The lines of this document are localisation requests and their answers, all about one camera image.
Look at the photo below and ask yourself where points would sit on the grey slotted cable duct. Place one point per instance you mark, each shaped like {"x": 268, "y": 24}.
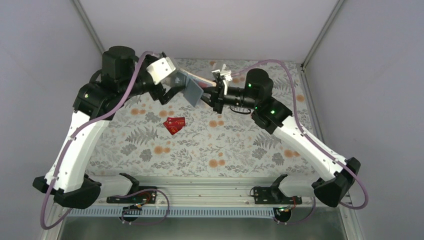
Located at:
{"x": 176, "y": 212}

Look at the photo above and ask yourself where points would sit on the red credit card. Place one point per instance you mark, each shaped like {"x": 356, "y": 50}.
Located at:
{"x": 175, "y": 122}
{"x": 174, "y": 129}

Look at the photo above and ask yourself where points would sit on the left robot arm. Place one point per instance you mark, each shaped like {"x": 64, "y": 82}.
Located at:
{"x": 122, "y": 76}

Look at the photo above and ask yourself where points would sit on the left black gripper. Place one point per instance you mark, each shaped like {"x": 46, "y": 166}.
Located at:
{"x": 159, "y": 91}

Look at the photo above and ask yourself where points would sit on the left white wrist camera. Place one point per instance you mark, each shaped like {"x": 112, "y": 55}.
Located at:
{"x": 161, "y": 69}

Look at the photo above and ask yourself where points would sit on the aluminium mounting rail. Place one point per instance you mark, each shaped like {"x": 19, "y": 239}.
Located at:
{"x": 176, "y": 191}

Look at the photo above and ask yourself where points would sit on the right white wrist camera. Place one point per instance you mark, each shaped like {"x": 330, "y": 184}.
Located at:
{"x": 222, "y": 75}

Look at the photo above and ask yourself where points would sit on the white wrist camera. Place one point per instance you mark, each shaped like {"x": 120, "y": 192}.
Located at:
{"x": 222, "y": 75}
{"x": 161, "y": 69}

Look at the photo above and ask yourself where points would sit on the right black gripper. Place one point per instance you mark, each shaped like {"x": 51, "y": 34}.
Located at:
{"x": 218, "y": 101}

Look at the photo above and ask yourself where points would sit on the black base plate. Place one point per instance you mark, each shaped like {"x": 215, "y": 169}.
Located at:
{"x": 145, "y": 195}
{"x": 265, "y": 195}

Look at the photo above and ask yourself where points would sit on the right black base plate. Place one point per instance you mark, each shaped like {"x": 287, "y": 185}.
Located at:
{"x": 265, "y": 195}

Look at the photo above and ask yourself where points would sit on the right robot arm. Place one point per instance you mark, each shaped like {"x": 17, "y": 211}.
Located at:
{"x": 336, "y": 173}

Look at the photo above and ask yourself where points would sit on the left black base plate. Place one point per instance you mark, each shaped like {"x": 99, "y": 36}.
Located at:
{"x": 145, "y": 195}

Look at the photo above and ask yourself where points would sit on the floral patterned table mat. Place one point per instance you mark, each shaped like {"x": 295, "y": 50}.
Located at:
{"x": 228, "y": 145}

